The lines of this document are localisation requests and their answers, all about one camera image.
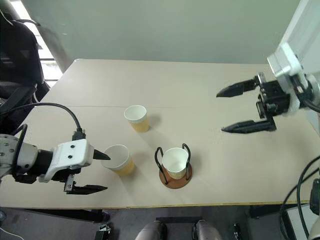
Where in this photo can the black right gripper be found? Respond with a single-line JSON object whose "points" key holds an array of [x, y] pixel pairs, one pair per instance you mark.
{"points": [[273, 97]]}

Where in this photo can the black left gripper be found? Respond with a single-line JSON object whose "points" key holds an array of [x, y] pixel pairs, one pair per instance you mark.
{"points": [[61, 176]]}

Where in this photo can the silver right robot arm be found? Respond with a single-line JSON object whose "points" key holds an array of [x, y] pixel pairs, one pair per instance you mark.
{"points": [[303, 27]]}

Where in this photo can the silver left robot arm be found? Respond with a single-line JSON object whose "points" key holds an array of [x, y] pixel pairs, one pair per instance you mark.
{"points": [[8, 150]]}

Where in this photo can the yellow ribbed paper cup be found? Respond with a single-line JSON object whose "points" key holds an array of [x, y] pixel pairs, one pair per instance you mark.
{"points": [[117, 158], [137, 117], [175, 162]]}

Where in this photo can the white grey box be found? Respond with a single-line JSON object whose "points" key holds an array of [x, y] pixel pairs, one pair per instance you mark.
{"points": [[293, 222]]}

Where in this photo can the black office chair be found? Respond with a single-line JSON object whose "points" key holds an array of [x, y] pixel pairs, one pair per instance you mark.
{"points": [[17, 62]]}

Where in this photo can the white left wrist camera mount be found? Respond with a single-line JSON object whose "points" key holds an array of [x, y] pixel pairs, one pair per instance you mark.
{"points": [[72, 153]]}

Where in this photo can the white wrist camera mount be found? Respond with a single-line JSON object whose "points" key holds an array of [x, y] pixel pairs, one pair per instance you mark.
{"points": [[72, 153], [285, 61]]}

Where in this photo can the small black metal bracket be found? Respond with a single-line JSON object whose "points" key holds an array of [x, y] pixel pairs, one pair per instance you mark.
{"points": [[103, 231]]}

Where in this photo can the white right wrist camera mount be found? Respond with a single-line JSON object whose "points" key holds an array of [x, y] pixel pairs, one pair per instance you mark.
{"points": [[285, 61]]}

